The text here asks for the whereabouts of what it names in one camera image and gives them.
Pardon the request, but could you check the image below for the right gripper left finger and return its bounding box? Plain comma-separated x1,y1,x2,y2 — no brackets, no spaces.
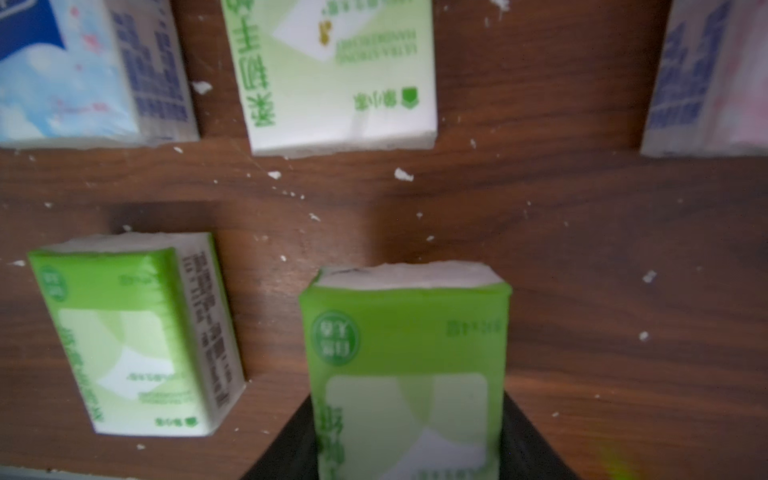
241,396,318,480

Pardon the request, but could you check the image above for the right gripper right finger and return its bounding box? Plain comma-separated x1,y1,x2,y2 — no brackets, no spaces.
499,393,580,480

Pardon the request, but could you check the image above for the narrow green tissue pack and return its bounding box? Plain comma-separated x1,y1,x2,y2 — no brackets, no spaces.
299,261,512,479

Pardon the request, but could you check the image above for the pink tissue pack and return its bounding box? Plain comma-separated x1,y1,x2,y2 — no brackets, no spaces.
1,0,200,149

